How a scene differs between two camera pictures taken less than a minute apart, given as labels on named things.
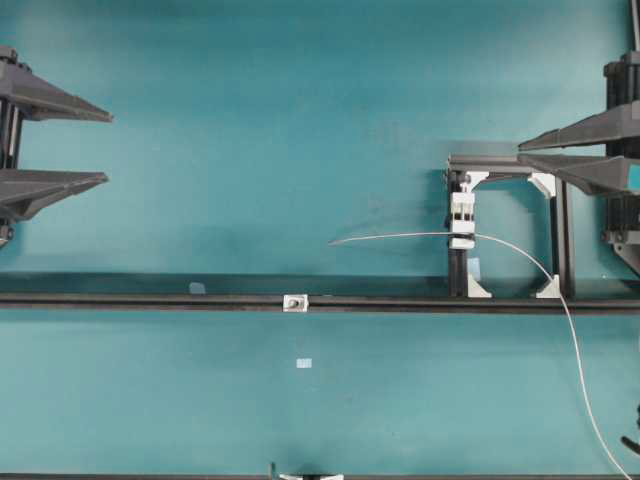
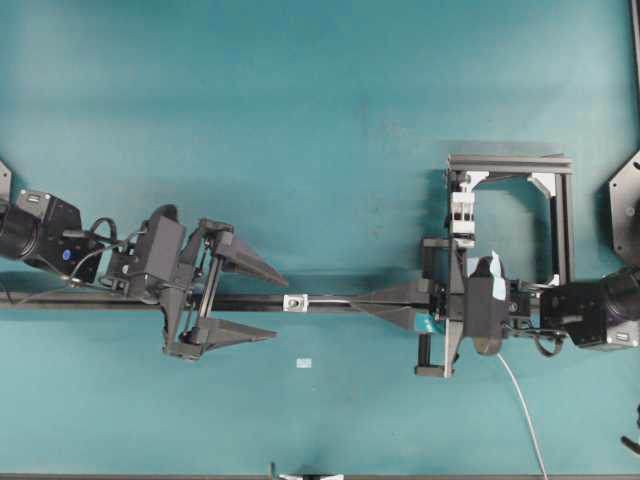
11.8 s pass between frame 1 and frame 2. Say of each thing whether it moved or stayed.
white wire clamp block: stayed
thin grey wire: moved
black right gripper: moved
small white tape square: stayed
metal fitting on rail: stayed
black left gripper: moved
